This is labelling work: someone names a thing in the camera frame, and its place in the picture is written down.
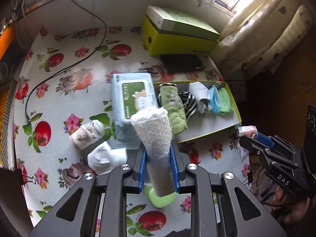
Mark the light green cup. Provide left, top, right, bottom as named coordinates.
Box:
left=144, top=185, right=177, bottom=208

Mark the person's right hand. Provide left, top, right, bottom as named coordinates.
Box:
left=272, top=185, right=316, bottom=219

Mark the cream dotted curtain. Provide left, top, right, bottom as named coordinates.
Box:
left=212, top=0, right=311, bottom=79

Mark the small green cloth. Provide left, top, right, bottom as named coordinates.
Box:
left=217, top=87, right=234, bottom=115

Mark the clear plastic packet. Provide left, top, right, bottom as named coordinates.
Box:
left=237, top=125, right=258, bottom=161

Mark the wet wipes pack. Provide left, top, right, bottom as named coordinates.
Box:
left=110, top=72, right=160, bottom=150

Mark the floral tablecloth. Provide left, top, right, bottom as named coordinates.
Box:
left=12, top=26, right=250, bottom=237

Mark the grey towel sock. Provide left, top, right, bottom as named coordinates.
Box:
left=130, top=106, right=178, bottom=197

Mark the shallow yellow-green box tray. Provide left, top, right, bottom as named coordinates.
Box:
left=152, top=80, right=242, bottom=144

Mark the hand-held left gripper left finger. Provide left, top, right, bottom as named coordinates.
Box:
left=28, top=143, right=149, bottom=237

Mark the light blue sock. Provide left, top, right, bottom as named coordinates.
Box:
left=209, top=83, right=223, bottom=114

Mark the brown wooden cabinet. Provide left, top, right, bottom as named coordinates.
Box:
left=247, top=42, right=316, bottom=139

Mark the white sock with grey stripes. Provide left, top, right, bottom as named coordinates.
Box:
left=69, top=120, right=105, bottom=151

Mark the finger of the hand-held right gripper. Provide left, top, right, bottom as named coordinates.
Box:
left=257, top=133, right=276, bottom=147
left=239, top=134, right=268, bottom=157

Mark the black cable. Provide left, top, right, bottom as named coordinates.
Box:
left=25, top=0, right=108, bottom=122

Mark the light grey sock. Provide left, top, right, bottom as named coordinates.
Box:
left=189, top=81, right=213, bottom=114

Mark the green and white box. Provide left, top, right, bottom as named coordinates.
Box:
left=145, top=5, right=220, bottom=40

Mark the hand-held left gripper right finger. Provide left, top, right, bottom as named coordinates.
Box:
left=170, top=141, right=288, bottom=237

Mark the green sock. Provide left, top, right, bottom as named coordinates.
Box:
left=158, top=83, right=188, bottom=136

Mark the black white striped sock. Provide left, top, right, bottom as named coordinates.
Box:
left=179, top=91, right=198, bottom=122

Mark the yellow-green cardboard box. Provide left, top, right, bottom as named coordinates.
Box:
left=141, top=13, right=220, bottom=57

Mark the black phone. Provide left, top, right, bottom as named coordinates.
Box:
left=160, top=54, right=206, bottom=74

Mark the plain white sock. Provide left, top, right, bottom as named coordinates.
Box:
left=87, top=141, right=128, bottom=176

